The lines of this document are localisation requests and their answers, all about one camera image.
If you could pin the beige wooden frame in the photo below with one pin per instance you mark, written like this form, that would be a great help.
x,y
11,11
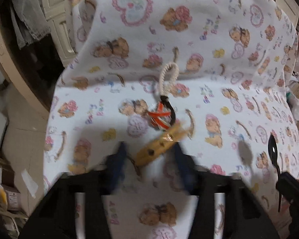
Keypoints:
x,y
12,62

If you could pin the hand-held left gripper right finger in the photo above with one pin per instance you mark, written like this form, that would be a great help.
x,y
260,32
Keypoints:
x,y
185,169

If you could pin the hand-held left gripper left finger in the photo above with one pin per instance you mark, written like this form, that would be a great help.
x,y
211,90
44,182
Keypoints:
x,y
117,163

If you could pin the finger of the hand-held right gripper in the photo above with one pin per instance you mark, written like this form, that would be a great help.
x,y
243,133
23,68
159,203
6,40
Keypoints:
x,y
290,185

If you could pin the black plastic spoon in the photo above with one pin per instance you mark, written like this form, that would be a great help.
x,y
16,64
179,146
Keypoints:
x,y
273,150

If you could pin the hanging grey jeans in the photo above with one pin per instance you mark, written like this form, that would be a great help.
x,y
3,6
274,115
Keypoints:
x,y
27,17

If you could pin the bear print blanket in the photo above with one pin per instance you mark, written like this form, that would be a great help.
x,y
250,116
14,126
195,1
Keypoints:
x,y
189,54

